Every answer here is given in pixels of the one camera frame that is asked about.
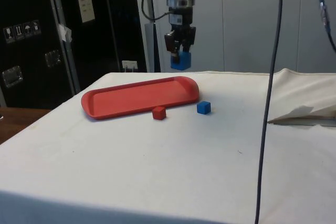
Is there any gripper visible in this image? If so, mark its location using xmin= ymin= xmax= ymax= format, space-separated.
xmin=164 ymin=6 xmax=197 ymax=64

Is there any large blue cube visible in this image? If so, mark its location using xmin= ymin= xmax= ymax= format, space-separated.
xmin=170 ymin=51 xmax=192 ymax=71

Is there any red tray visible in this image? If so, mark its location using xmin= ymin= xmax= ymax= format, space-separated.
xmin=80 ymin=76 xmax=200 ymax=121

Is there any pale grey locker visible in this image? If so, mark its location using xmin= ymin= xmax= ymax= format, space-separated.
xmin=133 ymin=0 xmax=224 ymax=74

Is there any small blue cube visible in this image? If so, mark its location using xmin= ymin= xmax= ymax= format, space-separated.
xmin=196 ymin=100 xmax=212 ymax=115

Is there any small red cube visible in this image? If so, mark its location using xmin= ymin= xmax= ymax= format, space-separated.
xmin=152 ymin=105 xmax=167 ymax=121

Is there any black cabinet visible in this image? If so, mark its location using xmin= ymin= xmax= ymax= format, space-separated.
xmin=0 ymin=0 xmax=148 ymax=110

